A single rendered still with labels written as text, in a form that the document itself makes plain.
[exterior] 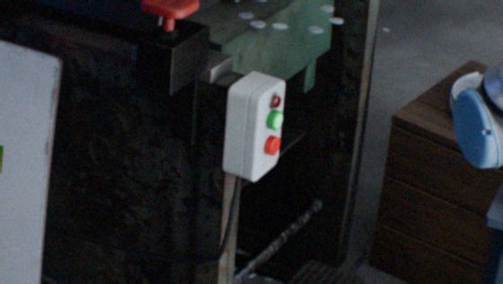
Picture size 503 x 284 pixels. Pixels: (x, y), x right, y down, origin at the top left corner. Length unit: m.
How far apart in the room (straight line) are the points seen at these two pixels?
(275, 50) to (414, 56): 1.52
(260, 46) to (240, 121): 0.22
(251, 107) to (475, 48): 1.95
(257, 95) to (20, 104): 0.44
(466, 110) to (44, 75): 0.66
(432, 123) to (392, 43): 1.23
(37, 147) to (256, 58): 0.38
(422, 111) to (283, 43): 0.45
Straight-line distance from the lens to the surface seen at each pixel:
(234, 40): 1.70
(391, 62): 3.25
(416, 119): 2.18
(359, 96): 2.08
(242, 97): 1.58
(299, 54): 1.93
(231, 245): 1.76
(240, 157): 1.62
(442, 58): 3.34
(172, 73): 1.52
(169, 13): 1.49
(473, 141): 1.58
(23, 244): 1.89
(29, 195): 1.85
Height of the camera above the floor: 1.33
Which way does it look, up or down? 29 degrees down
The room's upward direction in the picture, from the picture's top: 5 degrees clockwise
